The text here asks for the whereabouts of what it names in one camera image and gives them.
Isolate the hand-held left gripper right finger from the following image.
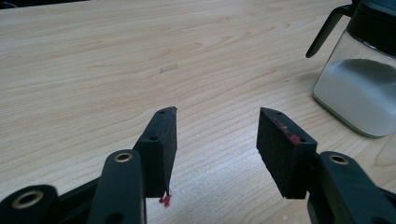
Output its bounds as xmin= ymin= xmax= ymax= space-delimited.
xmin=256 ymin=106 xmax=318 ymax=200

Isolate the glass jar with black lid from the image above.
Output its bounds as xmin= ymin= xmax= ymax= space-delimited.
xmin=304 ymin=0 xmax=396 ymax=139

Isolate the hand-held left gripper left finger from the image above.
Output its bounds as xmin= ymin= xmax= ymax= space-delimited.
xmin=133 ymin=105 xmax=178 ymax=200

